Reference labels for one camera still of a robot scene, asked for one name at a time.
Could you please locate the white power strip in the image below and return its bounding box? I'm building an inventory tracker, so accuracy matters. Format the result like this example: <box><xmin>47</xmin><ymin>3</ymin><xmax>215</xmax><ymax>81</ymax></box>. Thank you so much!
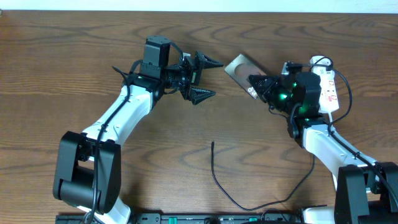
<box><xmin>309</xmin><ymin>55</ymin><xmax>340</xmax><ymax>114</ymax></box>

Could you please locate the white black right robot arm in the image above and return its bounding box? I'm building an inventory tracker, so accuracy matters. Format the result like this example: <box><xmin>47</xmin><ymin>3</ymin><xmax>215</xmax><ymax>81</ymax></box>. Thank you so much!
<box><xmin>248</xmin><ymin>72</ymin><xmax>397</xmax><ymax>223</ymax></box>

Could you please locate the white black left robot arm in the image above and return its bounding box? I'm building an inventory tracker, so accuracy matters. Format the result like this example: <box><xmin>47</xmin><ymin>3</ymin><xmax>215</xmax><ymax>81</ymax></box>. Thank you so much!
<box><xmin>53</xmin><ymin>35</ymin><xmax>223</xmax><ymax>223</ymax></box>

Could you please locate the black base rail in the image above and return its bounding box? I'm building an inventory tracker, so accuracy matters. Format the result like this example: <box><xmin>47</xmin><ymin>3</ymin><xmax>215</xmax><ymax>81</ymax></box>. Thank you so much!
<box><xmin>55</xmin><ymin>212</ymin><xmax>312</xmax><ymax>224</ymax></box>

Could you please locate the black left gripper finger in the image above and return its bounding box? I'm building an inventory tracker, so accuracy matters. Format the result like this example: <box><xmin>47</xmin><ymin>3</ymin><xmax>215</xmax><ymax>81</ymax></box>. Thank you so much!
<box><xmin>190</xmin><ymin>88</ymin><xmax>216</xmax><ymax>105</ymax></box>
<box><xmin>195</xmin><ymin>51</ymin><xmax>224</xmax><ymax>70</ymax></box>

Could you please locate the black charging cable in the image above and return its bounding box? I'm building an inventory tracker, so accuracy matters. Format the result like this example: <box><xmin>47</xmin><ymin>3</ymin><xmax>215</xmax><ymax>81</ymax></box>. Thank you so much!
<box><xmin>210</xmin><ymin>56</ymin><xmax>334</xmax><ymax>212</ymax></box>

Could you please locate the white USB charger adapter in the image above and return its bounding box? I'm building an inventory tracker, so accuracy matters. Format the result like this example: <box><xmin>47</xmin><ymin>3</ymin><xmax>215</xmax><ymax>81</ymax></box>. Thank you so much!
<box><xmin>310</xmin><ymin>55</ymin><xmax>335</xmax><ymax>79</ymax></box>

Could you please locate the silver Galaxy smartphone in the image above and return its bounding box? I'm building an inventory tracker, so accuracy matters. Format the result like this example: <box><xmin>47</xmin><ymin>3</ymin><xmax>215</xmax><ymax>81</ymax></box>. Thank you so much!
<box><xmin>224</xmin><ymin>54</ymin><xmax>266</xmax><ymax>99</ymax></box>

